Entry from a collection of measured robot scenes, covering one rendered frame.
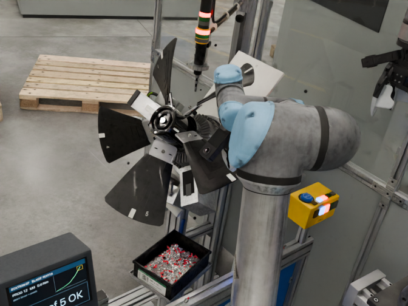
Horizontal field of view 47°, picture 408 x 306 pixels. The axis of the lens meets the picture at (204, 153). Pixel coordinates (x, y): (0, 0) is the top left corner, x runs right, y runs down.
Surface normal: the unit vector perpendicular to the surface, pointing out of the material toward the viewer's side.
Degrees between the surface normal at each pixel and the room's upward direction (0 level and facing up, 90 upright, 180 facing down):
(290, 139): 66
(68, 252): 15
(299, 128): 46
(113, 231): 0
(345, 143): 70
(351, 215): 90
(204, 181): 22
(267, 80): 50
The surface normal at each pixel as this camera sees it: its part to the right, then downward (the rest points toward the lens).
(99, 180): 0.13, -0.85
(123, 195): -0.09, -0.15
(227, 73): -0.11, -0.74
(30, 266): -0.04, -0.94
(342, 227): -0.78, 0.23
